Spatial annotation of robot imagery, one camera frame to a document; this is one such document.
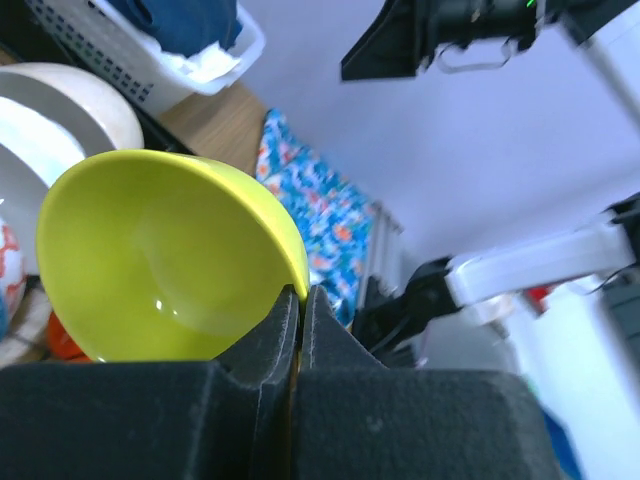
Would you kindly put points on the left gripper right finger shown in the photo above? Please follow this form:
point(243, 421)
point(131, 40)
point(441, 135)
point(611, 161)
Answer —
point(353, 418)

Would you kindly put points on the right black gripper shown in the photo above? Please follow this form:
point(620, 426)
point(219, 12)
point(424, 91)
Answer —
point(391, 47)

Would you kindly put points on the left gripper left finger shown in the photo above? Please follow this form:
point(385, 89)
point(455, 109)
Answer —
point(225, 418)

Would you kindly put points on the orange bowl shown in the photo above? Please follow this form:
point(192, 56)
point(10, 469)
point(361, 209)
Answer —
point(61, 344)

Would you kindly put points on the yellow green nested bowl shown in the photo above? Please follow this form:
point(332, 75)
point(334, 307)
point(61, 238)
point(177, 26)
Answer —
point(153, 256)

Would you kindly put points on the white bowl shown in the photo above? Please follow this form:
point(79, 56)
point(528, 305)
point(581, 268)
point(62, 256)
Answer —
point(89, 108)
point(35, 152)

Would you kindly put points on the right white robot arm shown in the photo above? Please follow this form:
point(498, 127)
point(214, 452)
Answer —
point(608, 32)

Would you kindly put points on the white cloth in basket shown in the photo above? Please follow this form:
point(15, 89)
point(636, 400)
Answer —
point(209, 64)

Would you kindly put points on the blue floral cloth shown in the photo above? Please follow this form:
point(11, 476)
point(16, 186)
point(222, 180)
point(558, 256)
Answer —
point(334, 218)

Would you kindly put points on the dark blue jeans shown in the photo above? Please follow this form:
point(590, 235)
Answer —
point(184, 27)

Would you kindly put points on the white plastic laundry basket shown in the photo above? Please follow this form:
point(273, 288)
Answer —
point(115, 50)

